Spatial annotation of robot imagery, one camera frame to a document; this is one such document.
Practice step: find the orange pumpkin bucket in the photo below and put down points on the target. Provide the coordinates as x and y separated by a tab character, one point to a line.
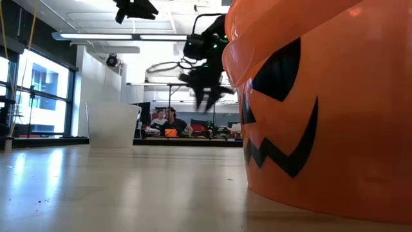
338	129

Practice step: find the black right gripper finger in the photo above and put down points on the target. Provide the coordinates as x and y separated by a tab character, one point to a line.
213	101
199	98

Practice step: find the black tripod stand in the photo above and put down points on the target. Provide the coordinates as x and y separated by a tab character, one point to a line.
31	91

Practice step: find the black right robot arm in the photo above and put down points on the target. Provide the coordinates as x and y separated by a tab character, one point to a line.
215	27

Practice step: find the black background gantry frame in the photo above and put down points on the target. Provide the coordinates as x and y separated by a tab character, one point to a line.
169	93

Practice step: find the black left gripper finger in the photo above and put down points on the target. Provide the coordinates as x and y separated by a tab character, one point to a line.
141	9

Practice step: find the black metal stand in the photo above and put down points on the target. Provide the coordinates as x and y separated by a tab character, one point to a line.
9	129

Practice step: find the large glass window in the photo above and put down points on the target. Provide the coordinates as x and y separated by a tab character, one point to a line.
48	80

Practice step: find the orange storage bin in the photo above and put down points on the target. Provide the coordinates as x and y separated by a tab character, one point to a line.
170	132

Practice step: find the white skull bucket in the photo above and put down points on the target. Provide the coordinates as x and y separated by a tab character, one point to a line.
112	125

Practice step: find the fluorescent ceiling light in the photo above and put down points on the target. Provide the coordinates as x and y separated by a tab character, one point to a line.
96	36

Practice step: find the black ceiling camera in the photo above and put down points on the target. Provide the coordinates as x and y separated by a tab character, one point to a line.
111	60

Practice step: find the person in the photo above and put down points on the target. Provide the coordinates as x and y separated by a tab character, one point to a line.
158	120
177	124

